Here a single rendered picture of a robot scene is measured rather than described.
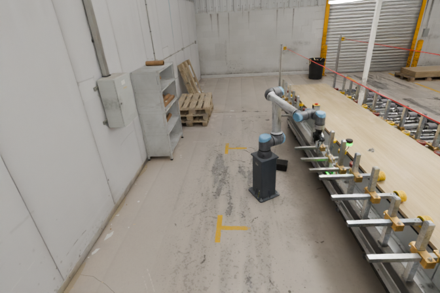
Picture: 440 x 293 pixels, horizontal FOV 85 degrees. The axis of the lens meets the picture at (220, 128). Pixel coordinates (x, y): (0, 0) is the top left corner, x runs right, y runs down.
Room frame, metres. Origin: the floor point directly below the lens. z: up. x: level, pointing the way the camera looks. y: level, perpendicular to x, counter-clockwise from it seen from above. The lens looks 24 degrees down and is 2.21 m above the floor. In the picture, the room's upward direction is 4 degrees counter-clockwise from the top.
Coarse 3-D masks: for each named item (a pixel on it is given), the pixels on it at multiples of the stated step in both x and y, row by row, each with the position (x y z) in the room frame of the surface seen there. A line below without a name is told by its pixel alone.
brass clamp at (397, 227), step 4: (384, 212) 1.21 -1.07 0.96; (384, 216) 1.20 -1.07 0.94; (388, 216) 1.17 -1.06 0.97; (396, 216) 1.16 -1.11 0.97; (392, 220) 1.13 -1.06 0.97; (396, 220) 1.13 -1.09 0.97; (400, 220) 1.12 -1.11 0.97; (392, 224) 1.12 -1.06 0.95; (396, 224) 1.09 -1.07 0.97; (392, 228) 1.11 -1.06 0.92; (396, 228) 1.09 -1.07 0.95; (400, 228) 1.09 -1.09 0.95
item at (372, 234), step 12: (300, 132) 3.06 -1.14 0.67; (312, 144) 2.65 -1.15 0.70; (324, 156) 2.35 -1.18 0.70; (348, 204) 1.59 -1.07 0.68; (360, 216) 1.43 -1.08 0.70; (360, 228) 1.38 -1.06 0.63; (372, 228) 1.31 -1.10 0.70; (372, 240) 1.23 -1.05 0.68; (384, 252) 1.11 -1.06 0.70; (384, 264) 1.06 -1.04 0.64; (396, 264) 1.02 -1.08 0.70; (396, 276) 0.96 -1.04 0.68; (408, 288) 0.87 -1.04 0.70
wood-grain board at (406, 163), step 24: (312, 96) 3.96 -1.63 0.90; (336, 96) 3.88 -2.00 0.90; (336, 120) 2.89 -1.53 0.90; (360, 120) 2.84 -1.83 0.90; (360, 144) 2.24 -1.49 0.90; (384, 144) 2.20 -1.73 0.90; (408, 144) 2.17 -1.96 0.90; (360, 168) 1.84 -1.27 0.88; (384, 168) 1.78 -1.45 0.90; (408, 168) 1.76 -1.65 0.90; (432, 168) 1.74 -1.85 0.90; (384, 192) 1.47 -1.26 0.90; (408, 192) 1.45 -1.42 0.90; (432, 192) 1.43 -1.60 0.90; (408, 216) 1.22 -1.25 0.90; (432, 216) 1.20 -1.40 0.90; (432, 240) 1.02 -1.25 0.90
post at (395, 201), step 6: (396, 198) 1.16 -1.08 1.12; (390, 204) 1.19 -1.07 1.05; (396, 204) 1.16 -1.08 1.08; (390, 210) 1.17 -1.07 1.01; (396, 210) 1.16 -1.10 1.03; (390, 216) 1.16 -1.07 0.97; (384, 228) 1.18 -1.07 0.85; (390, 228) 1.16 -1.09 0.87; (384, 234) 1.16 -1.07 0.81; (384, 240) 1.16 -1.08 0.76
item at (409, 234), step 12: (288, 120) 4.66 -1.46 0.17; (324, 132) 2.82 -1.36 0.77; (300, 144) 3.82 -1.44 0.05; (324, 144) 2.77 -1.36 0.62; (336, 144) 2.46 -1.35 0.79; (312, 156) 3.20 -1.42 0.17; (348, 156) 2.15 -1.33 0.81; (324, 180) 2.62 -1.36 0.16; (336, 204) 2.27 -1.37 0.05; (372, 204) 1.64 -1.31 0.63; (384, 204) 1.50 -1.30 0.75; (348, 216) 1.95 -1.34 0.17; (408, 228) 1.23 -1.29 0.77; (360, 240) 1.67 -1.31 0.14; (408, 240) 1.20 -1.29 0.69; (372, 252) 1.51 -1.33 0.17; (372, 264) 1.47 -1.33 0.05; (420, 264) 1.06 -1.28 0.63; (384, 276) 1.29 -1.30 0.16; (432, 276) 0.96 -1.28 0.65; (384, 288) 1.27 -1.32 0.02; (396, 288) 1.18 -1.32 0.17
